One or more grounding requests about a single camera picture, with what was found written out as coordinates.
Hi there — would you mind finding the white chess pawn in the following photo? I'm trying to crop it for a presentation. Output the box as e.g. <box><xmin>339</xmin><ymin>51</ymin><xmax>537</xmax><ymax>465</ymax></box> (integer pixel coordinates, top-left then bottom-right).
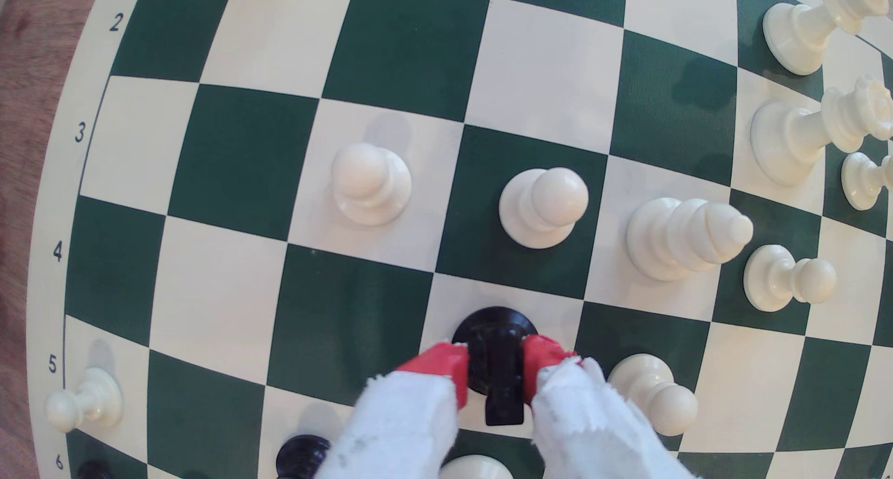
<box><xmin>607</xmin><ymin>353</ymin><xmax>699</xmax><ymax>438</ymax></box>
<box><xmin>45</xmin><ymin>366</ymin><xmax>124</xmax><ymax>434</ymax></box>
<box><xmin>498</xmin><ymin>166</ymin><xmax>590</xmax><ymax>250</ymax></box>
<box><xmin>840</xmin><ymin>151</ymin><xmax>893</xmax><ymax>212</ymax></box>
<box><xmin>743</xmin><ymin>244</ymin><xmax>838</xmax><ymax>314</ymax></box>
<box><xmin>331</xmin><ymin>142</ymin><xmax>413</xmax><ymax>227</ymax></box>

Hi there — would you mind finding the white chess knight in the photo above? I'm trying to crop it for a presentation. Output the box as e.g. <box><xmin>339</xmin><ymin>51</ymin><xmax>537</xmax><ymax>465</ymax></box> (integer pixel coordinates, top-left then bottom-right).
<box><xmin>440</xmin><ymin>454</ymin><xmax>515</xmax><ymax>479</ymax></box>

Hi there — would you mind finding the white chess king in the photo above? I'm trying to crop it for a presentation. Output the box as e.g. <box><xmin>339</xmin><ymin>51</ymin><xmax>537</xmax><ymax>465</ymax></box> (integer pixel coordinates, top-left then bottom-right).
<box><xmin>762</xmin><ymin>0</ymin><xmax>893</xmax><ymax>77</ymax></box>

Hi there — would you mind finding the white chess bishop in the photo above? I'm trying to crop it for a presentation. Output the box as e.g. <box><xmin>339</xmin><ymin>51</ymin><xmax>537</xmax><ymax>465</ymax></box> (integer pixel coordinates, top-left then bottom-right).
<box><xmin>626</xmin><ymin>197</ymin><xmax>755</xmax><ymax>282</ymax></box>

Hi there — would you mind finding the white chess queen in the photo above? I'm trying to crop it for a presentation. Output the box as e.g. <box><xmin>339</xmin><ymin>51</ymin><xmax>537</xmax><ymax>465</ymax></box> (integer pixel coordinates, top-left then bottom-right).
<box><xmin>751</xmin><ymin>76</ymin><xmax>893</xmax><ymax>187</ymax></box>

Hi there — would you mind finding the black chess knight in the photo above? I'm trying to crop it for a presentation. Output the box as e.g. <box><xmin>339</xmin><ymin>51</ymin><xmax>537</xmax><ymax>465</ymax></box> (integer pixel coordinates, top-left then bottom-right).
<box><xmin>451</xmin><ymin>306</ymin><xmax>540</xmax><ymax>427</ymax></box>

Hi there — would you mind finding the green and cream chess mat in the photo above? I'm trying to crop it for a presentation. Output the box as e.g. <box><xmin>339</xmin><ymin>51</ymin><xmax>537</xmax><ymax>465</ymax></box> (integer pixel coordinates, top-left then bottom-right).
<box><xmin>27</xmin><ymin>0</ymin><xmax>893</xmax><ymax>479</ymax></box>

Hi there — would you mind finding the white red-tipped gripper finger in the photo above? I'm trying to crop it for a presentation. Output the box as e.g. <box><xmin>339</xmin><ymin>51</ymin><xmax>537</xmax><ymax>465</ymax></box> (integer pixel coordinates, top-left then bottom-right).
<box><xmin>314</xmin><ymin>341</ymin><xmax>470</xmax><ymax>479</ymax></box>
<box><xmin>522</xmin><ymin>334</ymin><xmax>699</xmax><ymax>479</ymax></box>

